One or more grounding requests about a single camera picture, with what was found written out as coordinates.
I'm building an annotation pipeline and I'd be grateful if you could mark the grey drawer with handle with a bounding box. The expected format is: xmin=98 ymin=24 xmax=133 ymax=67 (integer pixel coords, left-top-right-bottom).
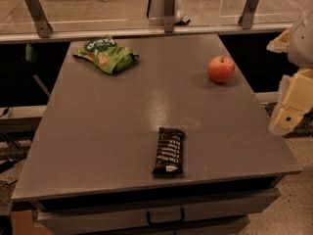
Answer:
xmin=37 ymin=188 xmax=280 ymax=235

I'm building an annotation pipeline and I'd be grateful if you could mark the red apple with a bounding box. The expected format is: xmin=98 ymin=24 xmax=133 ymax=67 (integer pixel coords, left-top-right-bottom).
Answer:
xmin=207 ymin=56 xmax=235 ymax=83

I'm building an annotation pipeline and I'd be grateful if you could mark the black rxbar chocolate bar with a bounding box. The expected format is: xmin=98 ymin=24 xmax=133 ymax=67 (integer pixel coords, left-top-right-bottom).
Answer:
xmin=153 ymin=127 xmax=186 ymax=174

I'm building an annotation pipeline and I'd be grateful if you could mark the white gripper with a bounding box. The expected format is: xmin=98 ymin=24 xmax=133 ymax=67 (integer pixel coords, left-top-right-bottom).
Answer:
xmin=266 ymin=7 xmax=313 ymax=136

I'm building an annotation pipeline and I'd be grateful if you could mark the left metal bracket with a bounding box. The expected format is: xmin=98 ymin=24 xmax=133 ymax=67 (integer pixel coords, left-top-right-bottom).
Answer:
xmin=24 ymin=0 xmax=53 ymax=38

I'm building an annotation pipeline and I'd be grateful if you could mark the green chip bag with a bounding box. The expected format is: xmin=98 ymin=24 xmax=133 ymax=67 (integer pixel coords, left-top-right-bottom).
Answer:
xmin=74 ymin=36 xmax=139 ymax=74

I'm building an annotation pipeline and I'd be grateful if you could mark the middle metal bracket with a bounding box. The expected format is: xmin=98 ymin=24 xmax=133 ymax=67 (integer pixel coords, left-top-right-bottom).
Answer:
xmin=164 ymin=0 xmax=175 ymax=33

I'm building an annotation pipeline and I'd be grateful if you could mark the metal rail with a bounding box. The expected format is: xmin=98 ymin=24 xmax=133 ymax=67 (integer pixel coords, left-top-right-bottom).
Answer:
xmin=0 ymin=23 xmax=292 ymax=44

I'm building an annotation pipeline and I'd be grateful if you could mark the right metal bracket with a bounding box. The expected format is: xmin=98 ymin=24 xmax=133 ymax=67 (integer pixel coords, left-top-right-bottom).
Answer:
xmin=239 ymin=0 xmax=259 ymax=29

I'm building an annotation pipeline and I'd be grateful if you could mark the metal bracket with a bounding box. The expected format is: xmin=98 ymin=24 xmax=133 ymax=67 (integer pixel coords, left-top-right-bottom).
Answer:
xmin=164 ymin=0 xmax=175 ymax=33
xmin=239 ymin=0 xmax=259 ymax=29
xmin=24 ymin=0 xmax=53 ymax=38

